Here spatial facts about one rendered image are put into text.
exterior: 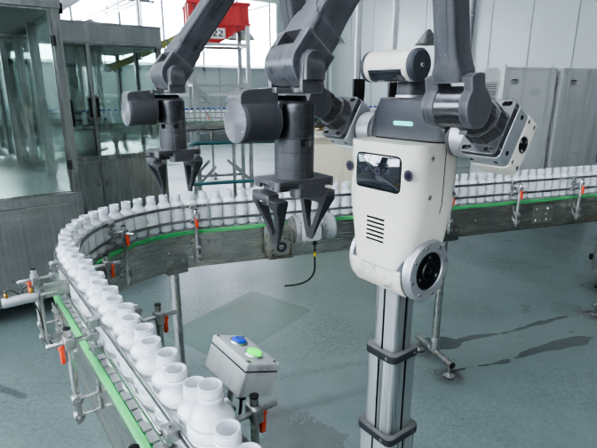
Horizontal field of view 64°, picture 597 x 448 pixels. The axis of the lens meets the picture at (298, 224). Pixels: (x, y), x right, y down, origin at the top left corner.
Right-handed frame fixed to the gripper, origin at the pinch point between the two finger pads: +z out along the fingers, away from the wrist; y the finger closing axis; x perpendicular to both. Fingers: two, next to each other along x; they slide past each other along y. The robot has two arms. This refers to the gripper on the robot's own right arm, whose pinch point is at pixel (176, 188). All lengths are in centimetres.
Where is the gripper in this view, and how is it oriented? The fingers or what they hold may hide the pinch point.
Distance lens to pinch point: 110.5
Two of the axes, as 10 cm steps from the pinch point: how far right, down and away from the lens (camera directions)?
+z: -0.1, 9.6, 2.8
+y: -8.0, 1.6, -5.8
